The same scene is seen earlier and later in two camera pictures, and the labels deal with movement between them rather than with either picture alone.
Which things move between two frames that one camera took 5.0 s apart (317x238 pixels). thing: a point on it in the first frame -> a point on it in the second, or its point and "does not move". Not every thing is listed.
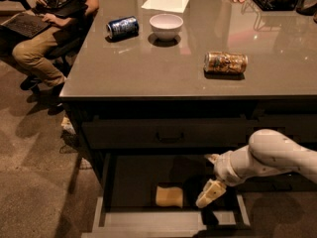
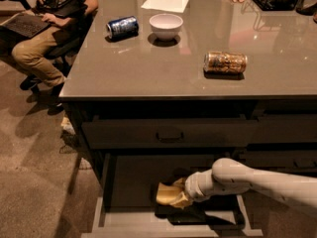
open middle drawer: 125,201 does not move
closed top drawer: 167,133 does not move
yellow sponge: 169,196 does not move
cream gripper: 222,170 -> 192,188
